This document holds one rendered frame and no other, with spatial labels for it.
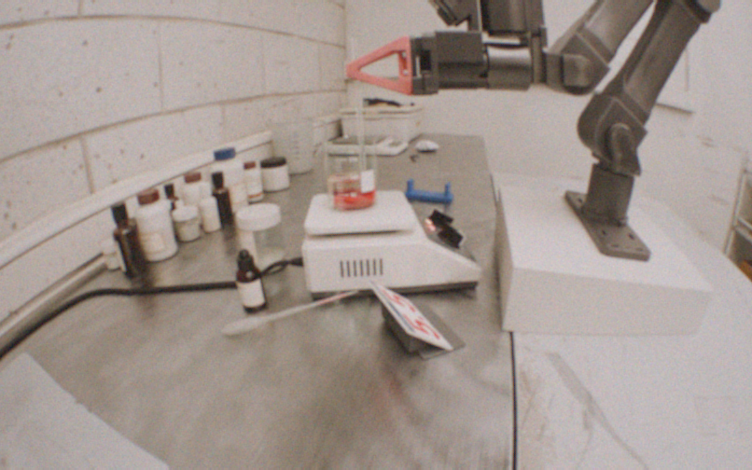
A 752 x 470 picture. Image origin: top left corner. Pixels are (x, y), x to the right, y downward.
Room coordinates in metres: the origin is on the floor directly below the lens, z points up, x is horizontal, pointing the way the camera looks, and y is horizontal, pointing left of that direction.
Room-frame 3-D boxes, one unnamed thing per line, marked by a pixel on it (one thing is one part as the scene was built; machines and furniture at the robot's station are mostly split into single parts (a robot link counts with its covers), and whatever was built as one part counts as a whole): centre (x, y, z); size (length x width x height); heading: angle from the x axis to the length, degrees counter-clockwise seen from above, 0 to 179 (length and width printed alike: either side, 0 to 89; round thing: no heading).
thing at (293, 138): (1.03, 0.21, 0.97); 0.18 x 0.13 x 0.15; 115
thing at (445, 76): (0.41, -0.09, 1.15); 0.10 x 0.07 x 0.07; 172
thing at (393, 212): (0.41, 0.02, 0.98); 0.12 x 0.12 x 0.01; 3
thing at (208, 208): (0.58, 0.30, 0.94); 0.03 x 0.03 x 0.09
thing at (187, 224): (0.55, 0.33, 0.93); 0.05 x 0.05 x 0.05
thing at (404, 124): (1.64, -0.06, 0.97); 0.37 x 0.31 x 0.14; 162
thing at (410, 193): (0.71, -0.11, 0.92); 0.10 x 0.03 x 0.04; 65
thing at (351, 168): (0.41, 0.03, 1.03); 0.07 x 0.06 x 0.08; 82
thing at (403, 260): (0.41, -0.01, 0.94); 0.22 x 0.13 x 0.08; 93
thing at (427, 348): (0.29, -0.04, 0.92); 0.09 x 0.06 x 0.04; 21
